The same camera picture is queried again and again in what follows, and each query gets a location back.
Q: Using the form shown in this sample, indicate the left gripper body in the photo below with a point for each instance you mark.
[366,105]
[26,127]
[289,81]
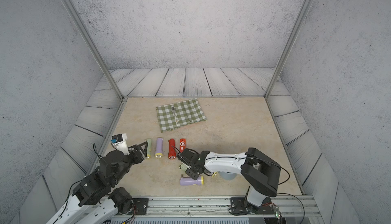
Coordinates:
[134,157]

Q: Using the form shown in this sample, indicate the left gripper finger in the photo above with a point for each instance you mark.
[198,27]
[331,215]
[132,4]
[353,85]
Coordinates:
[145,150]
[140,146]

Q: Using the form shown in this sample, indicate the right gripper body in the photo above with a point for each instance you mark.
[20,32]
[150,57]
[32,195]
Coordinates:
[190,172]

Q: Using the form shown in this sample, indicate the green flashlight top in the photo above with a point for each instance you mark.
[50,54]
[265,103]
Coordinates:
[149,141]

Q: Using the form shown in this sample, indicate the green flashlight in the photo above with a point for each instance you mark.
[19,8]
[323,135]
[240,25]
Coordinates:
[149,141]
[183,168]

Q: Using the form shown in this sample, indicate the red flashlight with logo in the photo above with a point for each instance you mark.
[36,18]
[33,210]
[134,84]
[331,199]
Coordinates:
[182,145]

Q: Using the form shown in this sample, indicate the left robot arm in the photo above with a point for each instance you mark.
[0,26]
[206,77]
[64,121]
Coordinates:
[95,198]

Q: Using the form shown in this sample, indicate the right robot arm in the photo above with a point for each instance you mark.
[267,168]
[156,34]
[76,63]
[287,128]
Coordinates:
[259,170]

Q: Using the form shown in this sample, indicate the purple flashlight bottom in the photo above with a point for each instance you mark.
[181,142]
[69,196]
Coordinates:
[188,181]

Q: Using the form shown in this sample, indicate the blue mug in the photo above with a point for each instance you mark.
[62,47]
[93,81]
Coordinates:
[227,176]

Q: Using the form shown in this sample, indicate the green checkered cloth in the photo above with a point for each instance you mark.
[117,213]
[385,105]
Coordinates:
[188,112]

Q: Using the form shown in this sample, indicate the metal spoon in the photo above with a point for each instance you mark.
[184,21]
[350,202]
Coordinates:
[173,110]

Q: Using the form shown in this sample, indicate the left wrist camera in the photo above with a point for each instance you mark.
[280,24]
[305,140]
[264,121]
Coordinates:
[119,143]

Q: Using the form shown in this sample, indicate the metal base rail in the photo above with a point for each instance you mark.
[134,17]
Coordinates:
[283,209]

